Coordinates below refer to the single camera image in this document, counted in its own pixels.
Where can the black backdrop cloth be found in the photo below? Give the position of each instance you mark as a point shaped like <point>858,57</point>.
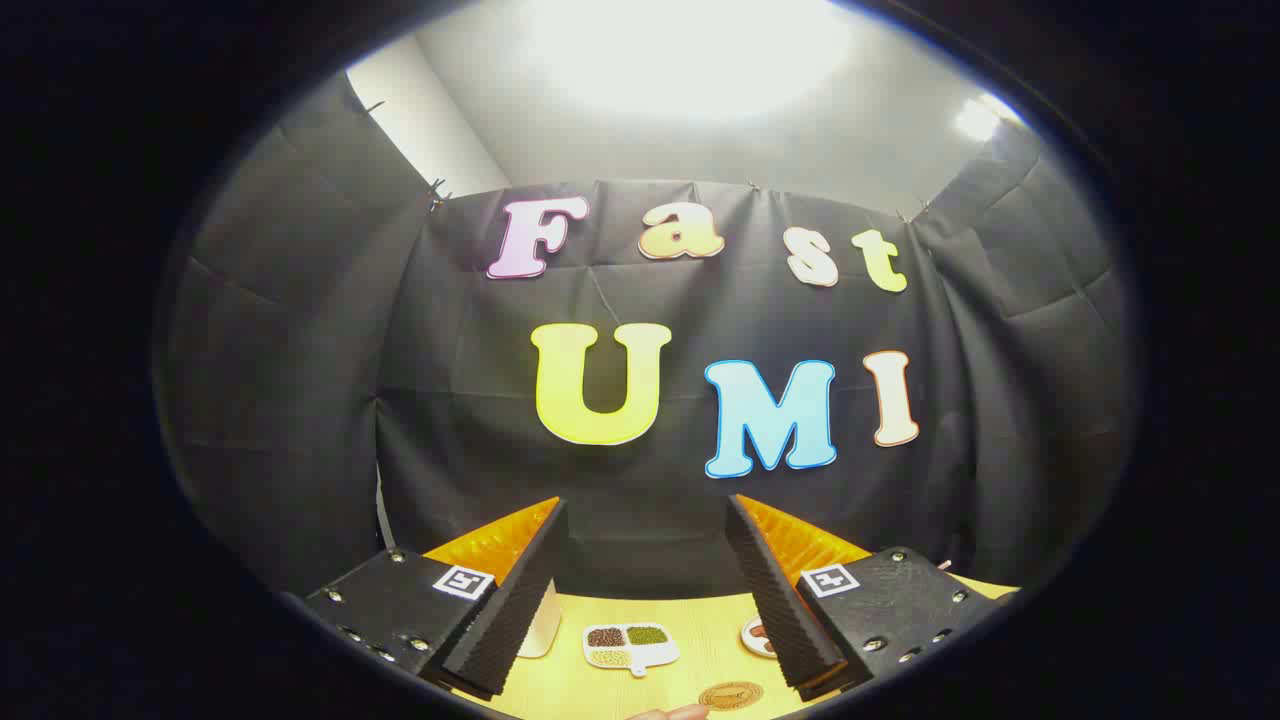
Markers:
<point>480,420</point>

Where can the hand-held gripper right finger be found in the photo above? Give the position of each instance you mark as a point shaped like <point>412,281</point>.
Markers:
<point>780,600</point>

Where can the small white plate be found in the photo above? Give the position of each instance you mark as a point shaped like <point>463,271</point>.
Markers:
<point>757,642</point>

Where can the round brown coaster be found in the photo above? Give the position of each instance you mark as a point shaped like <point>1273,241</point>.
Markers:
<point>730,695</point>

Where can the wooden table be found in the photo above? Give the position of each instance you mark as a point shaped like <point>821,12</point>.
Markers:
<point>700,625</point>

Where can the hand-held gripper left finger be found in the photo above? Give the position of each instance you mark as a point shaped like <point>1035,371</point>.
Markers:
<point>520,610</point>

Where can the white divided dish with beans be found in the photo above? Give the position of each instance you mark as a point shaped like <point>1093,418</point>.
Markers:
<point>657,656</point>

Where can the white toaster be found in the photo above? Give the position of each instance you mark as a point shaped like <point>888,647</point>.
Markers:
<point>545,620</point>

